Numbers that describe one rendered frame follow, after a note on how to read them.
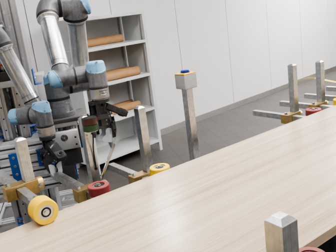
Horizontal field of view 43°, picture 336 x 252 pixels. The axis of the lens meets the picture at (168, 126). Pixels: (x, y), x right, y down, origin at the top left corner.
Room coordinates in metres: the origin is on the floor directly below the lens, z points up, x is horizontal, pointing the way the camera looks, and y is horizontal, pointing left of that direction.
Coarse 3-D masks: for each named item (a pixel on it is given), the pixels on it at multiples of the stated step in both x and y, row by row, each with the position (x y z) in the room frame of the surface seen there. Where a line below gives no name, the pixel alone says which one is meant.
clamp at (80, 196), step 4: (104, 180) 1.60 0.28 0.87; (88, 184) 1.58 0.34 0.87; (84, 188) 1.54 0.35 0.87; (76, 192) 1.52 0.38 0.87; (80, 192) 1.52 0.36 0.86; (84, 192) 1.53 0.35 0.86; (76, 196) 1.53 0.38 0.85; (80, 196) 1.52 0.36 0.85; (84, 196) 1.53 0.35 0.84; (76, 200) 1.53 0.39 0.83; (80, 200) 1.52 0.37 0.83; (84, 200) 1.52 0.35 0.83
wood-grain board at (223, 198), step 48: (240, 144) 1.74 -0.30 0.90; (288, 144) 1.66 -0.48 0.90; (144, 192) 1.35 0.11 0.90; (192, 192) 1.30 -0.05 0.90; (240, 192) 1.25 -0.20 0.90; (288, 192) 1.21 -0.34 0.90; (0, 240) 1.14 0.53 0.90; (48, 240) 1.10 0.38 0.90; (96, 240) 1.06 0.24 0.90; (144, 240) 1.03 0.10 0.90; (192, 240) 1.00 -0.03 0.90; (240, 240) 0.97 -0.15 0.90
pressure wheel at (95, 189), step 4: (100, 180) 1.51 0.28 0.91; (92, 184) 1.48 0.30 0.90; (96, 184) 1.46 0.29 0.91; (100, 184) 1.47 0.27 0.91; (104, 184) 1.46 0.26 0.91; (108, 184) 1.46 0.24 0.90; (88, 188) 1.45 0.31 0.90; (92, 188) 1.44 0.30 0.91; (96, 188) 1.43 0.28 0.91; (100, 188) 1.43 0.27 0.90; (104, 188) 1.44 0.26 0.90; (108, 188) 1.46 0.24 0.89; (88, 192) 1.45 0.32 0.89; (92, 192) 1.43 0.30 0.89; (96, 192) 1.43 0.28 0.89; (100, 192) 1.43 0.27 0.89; (104, 192) 1.44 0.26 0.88; (92, 196) 1.44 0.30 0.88
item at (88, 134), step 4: (88, 116) 1.56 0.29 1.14; (92, 116) 1.55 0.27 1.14; (84, 132) 1.56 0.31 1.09; (88, 132) 1.57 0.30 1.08; (92, 132) 1.53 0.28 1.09; (88, 136) 1.57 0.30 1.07; (92, 136) 1.54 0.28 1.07; (92, 140) 1.54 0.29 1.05; (92, 144) 1.55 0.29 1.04; (92, 148) 1.56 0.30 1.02; (96, 168) 1.57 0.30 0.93
